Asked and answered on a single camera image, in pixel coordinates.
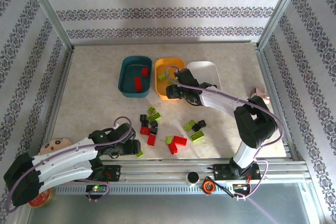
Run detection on aluminium side rail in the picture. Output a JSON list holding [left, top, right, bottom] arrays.
[[34, 47, 76, 163], [255, 47, 300, 161]]

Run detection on yellow plastic container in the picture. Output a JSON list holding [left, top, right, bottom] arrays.
[[154, 57, 186, 101]]

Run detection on thin black cable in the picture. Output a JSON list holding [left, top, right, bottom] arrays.
[[208, 179, 237, 198]]

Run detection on black round knob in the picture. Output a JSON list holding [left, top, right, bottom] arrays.
[[186, 171, 200, 187]]

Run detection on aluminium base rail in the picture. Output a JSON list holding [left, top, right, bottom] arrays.
[[26, 159, 308, 183]]

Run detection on pink white small toy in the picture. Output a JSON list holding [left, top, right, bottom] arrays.
[[253, 87, 271, 104]]

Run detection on white plastic container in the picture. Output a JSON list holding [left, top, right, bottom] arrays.
[[185, 60, 223, 92]]

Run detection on controller board with LEDs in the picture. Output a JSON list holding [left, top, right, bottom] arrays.
[[86, 184, 108, 194]]

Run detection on long red lego brick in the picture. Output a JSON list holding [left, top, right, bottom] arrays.
[[133, 77, 144, 93]]

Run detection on cartoon doll head plush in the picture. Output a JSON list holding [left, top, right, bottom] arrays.
[[39, 137, 71, 156]]

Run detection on orange black round device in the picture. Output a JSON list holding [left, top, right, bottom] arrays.
[[201, 176, 216, 196]]

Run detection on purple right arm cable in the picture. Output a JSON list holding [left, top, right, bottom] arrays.
[[164, 66, 285, 201]]

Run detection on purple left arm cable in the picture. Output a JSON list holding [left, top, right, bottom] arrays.
[[5, 116, 132, 214]]

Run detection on aluminium frame post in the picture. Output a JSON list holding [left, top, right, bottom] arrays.
[[258, 0, 309, 49], [22, 0, 74, 50]]

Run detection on aluminium rear rail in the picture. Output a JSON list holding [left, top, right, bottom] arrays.
[[72, 40, 259, 48]]

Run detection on grey slotted cable duct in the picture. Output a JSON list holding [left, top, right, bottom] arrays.
[[54, 183, 237, 195]]

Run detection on red round tin can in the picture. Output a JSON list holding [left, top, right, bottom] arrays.
[[27, 187, 56, 209]]

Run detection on teal plastic container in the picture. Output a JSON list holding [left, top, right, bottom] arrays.
[[118, 56, 153, 99]]

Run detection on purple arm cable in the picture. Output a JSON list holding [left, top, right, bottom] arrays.
[[5, 116, 132, 214], [164, 66, 285, 201]]

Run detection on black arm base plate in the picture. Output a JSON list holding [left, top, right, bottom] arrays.
[[214, 163, 260, 182], [103, 165, 122, 183]]

